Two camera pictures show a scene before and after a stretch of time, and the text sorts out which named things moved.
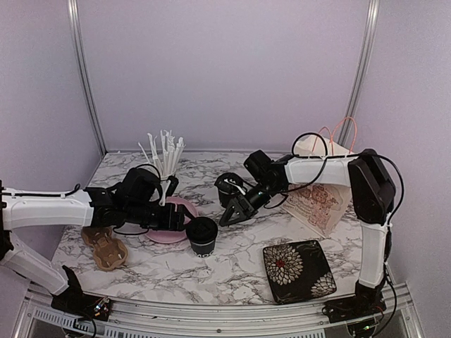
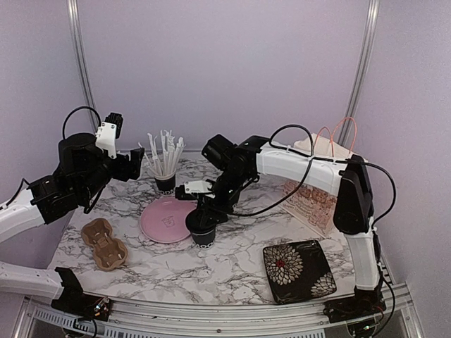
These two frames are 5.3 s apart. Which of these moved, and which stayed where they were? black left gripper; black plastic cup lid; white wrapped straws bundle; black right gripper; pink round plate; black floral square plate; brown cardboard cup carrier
Moved: black right gripper; black plastic cup lid; black left gripper
Stayed: pink round plate; brown cardboard cup carrier; black floral square plate; white wrapped straws bundle
